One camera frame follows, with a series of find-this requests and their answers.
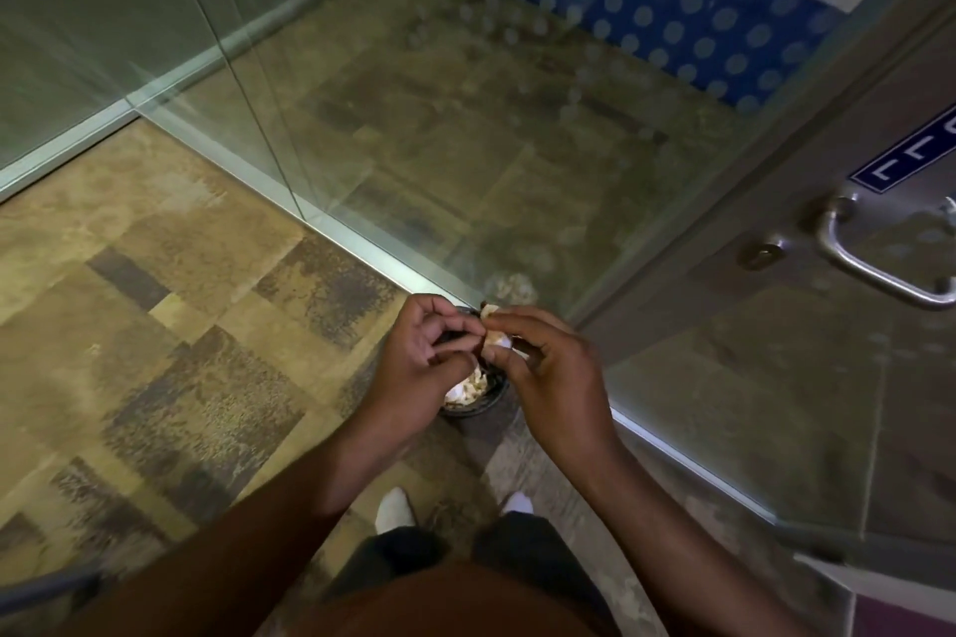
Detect person's right hand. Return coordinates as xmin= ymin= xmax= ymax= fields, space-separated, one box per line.
xmin=481 ymin=306 xmax=625 ymax=484

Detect person's left hand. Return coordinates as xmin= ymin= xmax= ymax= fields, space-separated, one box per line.
xmin=361 ymin=293 xmax=479 ymax=452

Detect small white paper scrap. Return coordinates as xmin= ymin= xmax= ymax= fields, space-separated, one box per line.
xmin=480 ymin=304 xmax=515 ymax=351

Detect person's right forearm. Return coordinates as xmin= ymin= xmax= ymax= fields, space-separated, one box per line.
xmin=575 ymin=444 xmax=811 ymax=637

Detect person's left forearm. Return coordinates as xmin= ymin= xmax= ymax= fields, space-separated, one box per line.
xmin=45 ymin=427 xmax=412 ymax=637

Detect round black waste bin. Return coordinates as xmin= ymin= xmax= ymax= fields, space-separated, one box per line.
xmin=439 ymin=307 xmax=515 ymax=421

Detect crumpled paper waste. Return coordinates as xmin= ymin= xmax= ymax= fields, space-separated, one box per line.
xmin=445 ymin=359 xmax=491 ymax=408

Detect dark trousers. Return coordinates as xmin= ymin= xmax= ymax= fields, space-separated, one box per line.
xmin=327 ymin=512 xmax=622 ymax=637

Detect glass partition panel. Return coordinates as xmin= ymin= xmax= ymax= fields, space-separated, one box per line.
xmin=0 ymin=0 xmax=845 ymax=320

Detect brown shirt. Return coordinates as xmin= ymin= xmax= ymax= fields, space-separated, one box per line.
xmin=287 ymin=563 xmax=598 ymax=637

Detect glass door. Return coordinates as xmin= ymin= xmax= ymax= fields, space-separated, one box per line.
xmin=579 ymin=0 xmax=956 ymax=615

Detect blue dotted window film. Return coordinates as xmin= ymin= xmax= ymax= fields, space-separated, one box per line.
xmin=357 ymin=0 xmax=848 ymax=116

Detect blue door sign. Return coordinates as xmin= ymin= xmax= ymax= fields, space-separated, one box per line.
xmin=849 ymin=104 xmax=956 ymax=194

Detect silver floor rail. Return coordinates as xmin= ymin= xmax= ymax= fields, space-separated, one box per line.
xmin=0 ymin=45 xmax=778 ymax=511

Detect silver door handle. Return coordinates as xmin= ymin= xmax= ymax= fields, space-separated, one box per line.
xmin=814 ymin=192 xmax=956 ymax=310

